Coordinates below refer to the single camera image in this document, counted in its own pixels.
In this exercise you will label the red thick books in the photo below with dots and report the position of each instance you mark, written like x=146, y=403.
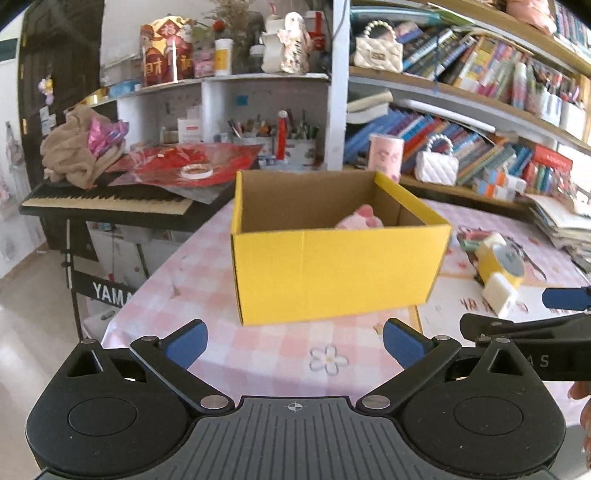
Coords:
x=551, y=170

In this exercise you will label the red and white stick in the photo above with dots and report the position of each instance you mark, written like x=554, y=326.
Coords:
x=281, y=138

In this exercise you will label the pink plush toy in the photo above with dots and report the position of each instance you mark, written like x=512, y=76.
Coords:
x=360, y=219

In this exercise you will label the dried flower bunch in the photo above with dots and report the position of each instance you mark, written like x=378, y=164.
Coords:
x=231, y=18

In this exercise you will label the stack of papers and booklets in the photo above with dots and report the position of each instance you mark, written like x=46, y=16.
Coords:
x=561, y=221

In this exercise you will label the white foam block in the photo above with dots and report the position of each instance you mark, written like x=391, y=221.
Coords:
x=498, y=294
x=494, y=240

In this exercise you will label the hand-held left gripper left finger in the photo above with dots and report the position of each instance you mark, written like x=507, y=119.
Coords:
x=191, y=344

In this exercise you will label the black electric keyboard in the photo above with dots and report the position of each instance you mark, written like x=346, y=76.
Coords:
x=92, y=201

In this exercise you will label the wooden bookshelf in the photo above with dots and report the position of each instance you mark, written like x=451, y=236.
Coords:
x=461, y=99

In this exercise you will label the white box with red label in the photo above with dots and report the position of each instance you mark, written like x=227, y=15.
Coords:
x=190, y=130

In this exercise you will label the white desk shelf unit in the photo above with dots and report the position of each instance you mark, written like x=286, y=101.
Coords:
x=258, y=97

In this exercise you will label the person's right hand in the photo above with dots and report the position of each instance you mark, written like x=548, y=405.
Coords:
x=581, y=391

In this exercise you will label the yellow tape roll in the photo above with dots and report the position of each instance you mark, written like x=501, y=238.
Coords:
x=490, y=264

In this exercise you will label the pink foil wrapper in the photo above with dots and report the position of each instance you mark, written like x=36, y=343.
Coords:
x=106, y=136

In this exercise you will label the red plastic sheet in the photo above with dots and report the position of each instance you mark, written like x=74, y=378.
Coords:
x=226, y=159

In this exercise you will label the pink printed cup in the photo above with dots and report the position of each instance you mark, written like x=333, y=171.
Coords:
x=385, y=157

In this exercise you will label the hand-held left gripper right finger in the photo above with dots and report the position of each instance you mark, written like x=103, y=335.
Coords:
x=401, y=341

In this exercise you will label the yellow cardboard box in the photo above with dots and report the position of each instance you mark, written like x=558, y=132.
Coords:
x=323, y=277

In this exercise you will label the row of leaning books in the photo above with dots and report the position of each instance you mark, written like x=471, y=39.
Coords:
x=461, y=55

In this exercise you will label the red bottle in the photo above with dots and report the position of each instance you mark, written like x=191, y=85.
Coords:
x=317, y=34

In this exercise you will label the orange and white box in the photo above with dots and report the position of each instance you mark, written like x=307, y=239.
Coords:
x=489, y=190
x=512, y=182

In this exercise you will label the white tape roll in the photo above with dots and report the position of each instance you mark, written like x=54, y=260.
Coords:
x=196, y=171

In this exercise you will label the pen holder with pens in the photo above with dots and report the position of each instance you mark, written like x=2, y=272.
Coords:
x=300, y=147

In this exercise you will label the dark wooden door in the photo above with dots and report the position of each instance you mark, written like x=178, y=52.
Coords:
x=60, y=69

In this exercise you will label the stacked flat books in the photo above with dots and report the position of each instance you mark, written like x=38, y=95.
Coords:
x=369, y=107

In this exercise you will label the brown plush cloth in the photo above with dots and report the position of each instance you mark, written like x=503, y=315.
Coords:
x=69, y=152

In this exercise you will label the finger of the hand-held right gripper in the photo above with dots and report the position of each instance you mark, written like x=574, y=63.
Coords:
x=565, y=298
x=531, y=328

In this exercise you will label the black keyboard stand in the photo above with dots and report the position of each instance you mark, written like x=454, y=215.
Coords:
x=106, y=290

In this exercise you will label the white cup with yellow label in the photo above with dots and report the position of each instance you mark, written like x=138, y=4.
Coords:
x=223, y=57

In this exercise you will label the patterned white figurine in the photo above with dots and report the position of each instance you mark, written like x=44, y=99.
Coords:
x=295, y=46

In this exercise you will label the white ceramic vase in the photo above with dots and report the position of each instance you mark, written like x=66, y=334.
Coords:
x=272, y=46

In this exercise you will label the pink checked tablecloth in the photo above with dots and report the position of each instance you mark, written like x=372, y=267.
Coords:
x=194, y=286

